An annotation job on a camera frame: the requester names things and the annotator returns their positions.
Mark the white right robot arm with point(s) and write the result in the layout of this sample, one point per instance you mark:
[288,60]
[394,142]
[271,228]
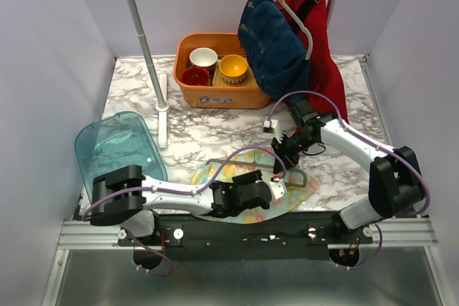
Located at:
[395,181]

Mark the floral cloth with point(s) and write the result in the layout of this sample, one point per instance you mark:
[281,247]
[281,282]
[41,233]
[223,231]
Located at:
[292,200]

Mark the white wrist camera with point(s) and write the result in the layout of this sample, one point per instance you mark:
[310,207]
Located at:
[273,127]
[277,187]

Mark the grey hanger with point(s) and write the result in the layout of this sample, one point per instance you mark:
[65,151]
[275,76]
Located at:
[295,177]
[301,26]

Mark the red cup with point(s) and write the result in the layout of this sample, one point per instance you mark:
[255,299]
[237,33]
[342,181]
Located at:
[195,76]

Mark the orange plastic basin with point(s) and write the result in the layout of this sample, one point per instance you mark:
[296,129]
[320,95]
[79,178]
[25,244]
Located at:
[240,96]

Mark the blue denim skirt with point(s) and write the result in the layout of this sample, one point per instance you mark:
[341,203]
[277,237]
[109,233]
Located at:
[274,53]

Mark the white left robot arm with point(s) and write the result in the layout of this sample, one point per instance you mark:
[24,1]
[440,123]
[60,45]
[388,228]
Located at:
[125,196]

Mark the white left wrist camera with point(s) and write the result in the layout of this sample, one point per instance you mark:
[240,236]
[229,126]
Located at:
[277,187]

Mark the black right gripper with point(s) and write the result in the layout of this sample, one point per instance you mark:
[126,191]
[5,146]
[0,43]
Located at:
[281,150]

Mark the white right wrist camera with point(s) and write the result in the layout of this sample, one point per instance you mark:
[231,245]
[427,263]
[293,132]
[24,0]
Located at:
[273,127]

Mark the red skirt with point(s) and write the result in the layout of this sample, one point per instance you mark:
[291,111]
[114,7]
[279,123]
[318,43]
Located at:
[324,78]

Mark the yellow bowl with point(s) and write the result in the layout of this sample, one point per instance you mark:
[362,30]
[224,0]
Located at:
[233,68]

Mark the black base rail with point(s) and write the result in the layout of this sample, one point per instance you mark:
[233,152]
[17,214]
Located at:
[313,235]

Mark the beige square plate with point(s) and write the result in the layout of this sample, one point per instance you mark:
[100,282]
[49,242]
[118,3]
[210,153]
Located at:
[248,81]

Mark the clear blue plastic bin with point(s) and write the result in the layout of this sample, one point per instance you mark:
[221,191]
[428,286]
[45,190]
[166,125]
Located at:
[120,140]

